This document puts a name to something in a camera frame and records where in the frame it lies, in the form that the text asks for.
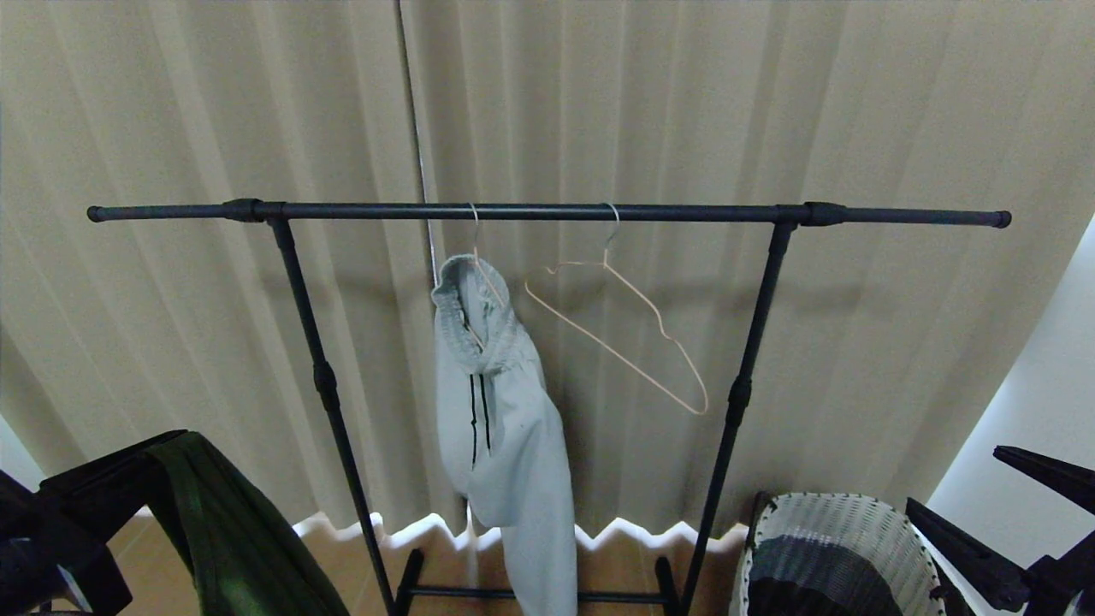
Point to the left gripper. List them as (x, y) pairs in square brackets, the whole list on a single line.
[(51, 556)]

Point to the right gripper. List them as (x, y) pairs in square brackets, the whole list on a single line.
[(1069, 586)]

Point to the green garment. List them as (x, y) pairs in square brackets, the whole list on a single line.
[(231, 530)]

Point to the pale grey shorts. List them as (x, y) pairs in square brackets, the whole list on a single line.
[(505, 428)]

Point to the pink clothes hanger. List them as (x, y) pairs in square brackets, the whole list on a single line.
[(472, 227), (599, 344)]

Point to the white laundry basket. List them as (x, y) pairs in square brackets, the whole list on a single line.
[(838, 522)]

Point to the black clothes rack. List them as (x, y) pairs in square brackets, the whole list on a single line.
[(547, 211)]

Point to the beige curtain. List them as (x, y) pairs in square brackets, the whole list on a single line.
[(171, 342)]

